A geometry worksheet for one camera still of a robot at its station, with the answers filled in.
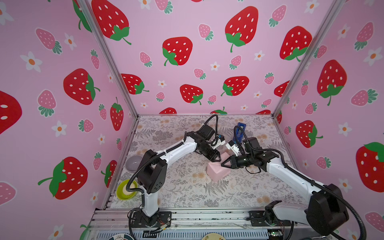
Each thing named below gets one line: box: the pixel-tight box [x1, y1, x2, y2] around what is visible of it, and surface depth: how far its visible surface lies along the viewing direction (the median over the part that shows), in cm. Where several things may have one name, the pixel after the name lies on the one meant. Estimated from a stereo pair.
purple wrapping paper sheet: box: [206, 152, 232, 182], surface depth 80 cm
